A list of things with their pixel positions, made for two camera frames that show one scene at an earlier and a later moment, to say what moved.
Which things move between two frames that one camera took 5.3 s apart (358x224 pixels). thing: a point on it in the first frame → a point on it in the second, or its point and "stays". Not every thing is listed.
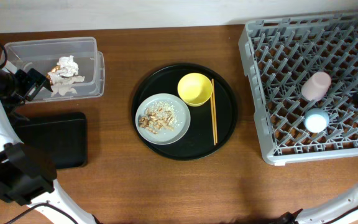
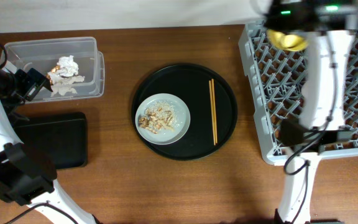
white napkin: x=62 y=79 stays
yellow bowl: x=195 y=89 → x=285 y=41
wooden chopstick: x=214 y=109 stays
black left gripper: x=35 y=82 stays
